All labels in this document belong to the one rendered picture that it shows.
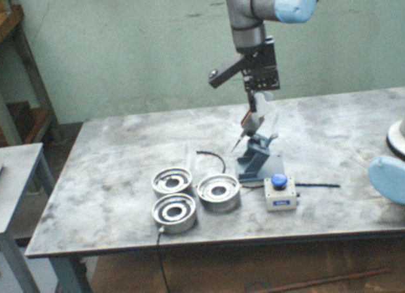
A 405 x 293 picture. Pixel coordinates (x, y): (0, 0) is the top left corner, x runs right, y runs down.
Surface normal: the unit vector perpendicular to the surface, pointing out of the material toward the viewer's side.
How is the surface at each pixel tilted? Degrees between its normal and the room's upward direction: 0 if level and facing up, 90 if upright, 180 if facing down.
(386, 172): 98
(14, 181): 0
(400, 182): 98
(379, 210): 0
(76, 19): 90
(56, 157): 0
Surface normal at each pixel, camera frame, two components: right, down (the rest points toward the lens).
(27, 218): -0.14, -0.81
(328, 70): -0.04, 0.58
